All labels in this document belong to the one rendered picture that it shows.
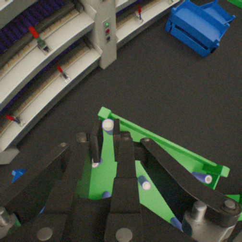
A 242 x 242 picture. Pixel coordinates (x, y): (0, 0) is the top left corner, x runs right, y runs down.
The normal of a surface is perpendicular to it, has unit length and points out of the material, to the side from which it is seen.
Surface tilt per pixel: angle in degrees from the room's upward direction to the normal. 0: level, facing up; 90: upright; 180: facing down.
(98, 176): 0
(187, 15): 0
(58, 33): 21
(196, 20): 0
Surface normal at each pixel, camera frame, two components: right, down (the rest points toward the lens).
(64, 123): 0.01, -0.18
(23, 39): 0.27, 0.07
